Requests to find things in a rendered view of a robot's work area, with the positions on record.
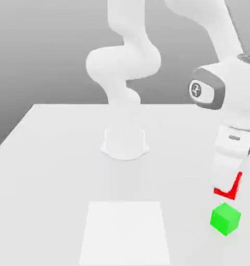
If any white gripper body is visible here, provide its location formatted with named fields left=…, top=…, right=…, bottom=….
left=214, top=125, right=250, bottom=157

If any small red cube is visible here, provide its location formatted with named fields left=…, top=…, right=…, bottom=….
left=213, top=171, right=243, bottom=201

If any small green cube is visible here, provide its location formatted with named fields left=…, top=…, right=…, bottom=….
left=209, top=202, right=242, bottom=236

